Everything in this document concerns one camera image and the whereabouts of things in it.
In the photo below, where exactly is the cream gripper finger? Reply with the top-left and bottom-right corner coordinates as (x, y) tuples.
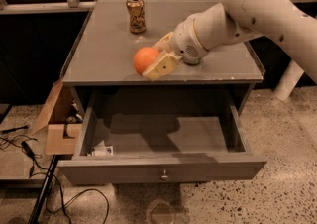
(153, 32), (172, 52)
(142, 51), (181, 81)

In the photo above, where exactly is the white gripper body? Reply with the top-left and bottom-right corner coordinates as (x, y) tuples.
(170, 14), (208, 60)

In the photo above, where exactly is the orange fruit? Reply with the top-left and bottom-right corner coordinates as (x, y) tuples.
(133, 47), (159, 75)

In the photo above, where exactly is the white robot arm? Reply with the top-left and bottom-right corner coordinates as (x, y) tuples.
(141, 0), (317, 81)

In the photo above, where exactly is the open grey top drawer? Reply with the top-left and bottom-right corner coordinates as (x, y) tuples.
(58, 87), (266, 184)

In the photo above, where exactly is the white paper packet in drawer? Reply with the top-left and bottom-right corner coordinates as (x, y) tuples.
(88, 142), (113, 156)

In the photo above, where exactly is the brass drawer knob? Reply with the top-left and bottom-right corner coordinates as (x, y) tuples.
(160, 170), (169, 181)

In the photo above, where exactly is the green soda can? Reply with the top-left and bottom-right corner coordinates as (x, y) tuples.
(183, 59), (201, 66)

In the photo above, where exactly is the gold soda can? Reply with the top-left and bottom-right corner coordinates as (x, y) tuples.
(126, 0), (146, 34)

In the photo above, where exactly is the grey cabinet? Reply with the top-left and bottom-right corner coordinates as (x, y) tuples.
(63, 0), (264, 112)

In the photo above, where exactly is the cardboard box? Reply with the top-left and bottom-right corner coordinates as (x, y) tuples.
(32, 79), (82, 155)

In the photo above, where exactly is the black metal pole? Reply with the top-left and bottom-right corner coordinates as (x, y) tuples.
(28, 155), (58, 224)

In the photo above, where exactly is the white cylindrical post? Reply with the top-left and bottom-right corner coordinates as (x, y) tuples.
(273, 60), (304, 101)

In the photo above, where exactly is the black cable on floor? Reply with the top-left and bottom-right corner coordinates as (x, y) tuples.
(0, 124), (111, 224)

